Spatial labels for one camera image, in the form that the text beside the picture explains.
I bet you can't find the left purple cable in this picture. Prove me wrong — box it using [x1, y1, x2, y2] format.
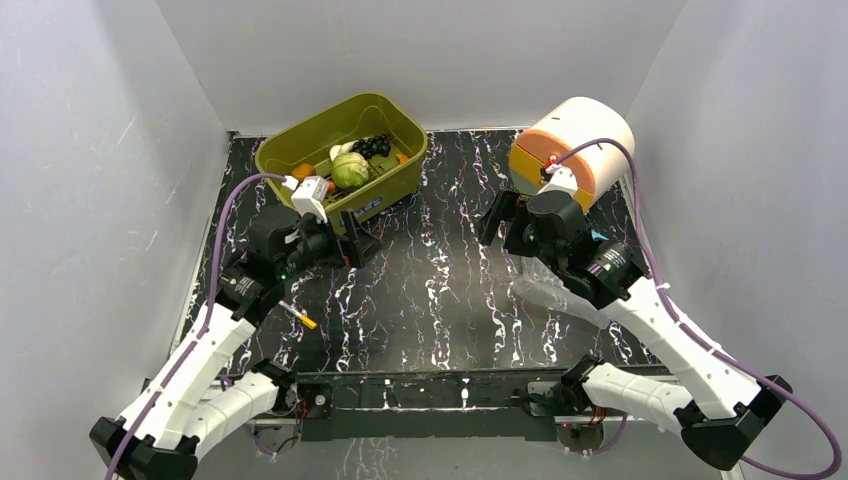
[102, 173, 287, 480]

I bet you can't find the black grape bunch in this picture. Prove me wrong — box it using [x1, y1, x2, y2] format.
[351, 134, 392, 160]

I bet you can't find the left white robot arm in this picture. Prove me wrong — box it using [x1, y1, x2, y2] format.
[89, 205, 381, 479]

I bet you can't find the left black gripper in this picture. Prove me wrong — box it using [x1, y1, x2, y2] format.
[278, 209, 385, 280]

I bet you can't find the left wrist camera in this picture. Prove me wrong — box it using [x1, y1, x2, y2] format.
[282, 175, 329, 224]

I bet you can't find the round drawer cabinet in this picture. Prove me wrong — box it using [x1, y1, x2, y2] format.
[508, 97, 635, 213]

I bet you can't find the purple cable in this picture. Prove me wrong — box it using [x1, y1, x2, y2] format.
[549, 137, 843, 480]
[102, 173, 287, 480]

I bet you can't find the yellow capped marker pen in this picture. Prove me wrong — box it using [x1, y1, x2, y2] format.
[278, 300, 318, 330]

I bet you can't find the clear zip top bag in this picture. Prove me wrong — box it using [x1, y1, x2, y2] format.
[512, 257, 611, 329]

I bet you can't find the olive green plastic basket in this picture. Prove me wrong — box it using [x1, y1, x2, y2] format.
[254, 93, 429, 232]

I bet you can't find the green cabbage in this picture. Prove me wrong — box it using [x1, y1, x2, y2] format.
[331, 152, 369, 189]

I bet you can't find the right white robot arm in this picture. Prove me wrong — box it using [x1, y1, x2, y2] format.
[475, 189, 788, 471]

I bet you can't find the orange fruit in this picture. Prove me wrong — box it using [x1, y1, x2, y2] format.
[290, 163, 317, 182]

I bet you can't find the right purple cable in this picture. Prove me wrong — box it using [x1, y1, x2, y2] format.
[549, 137, 843, 480]

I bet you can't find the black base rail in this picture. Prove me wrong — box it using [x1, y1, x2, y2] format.
[291, 367, 677, 443]

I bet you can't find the white mushroom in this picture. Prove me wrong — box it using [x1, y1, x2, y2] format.
[329, 140, 357, 162]

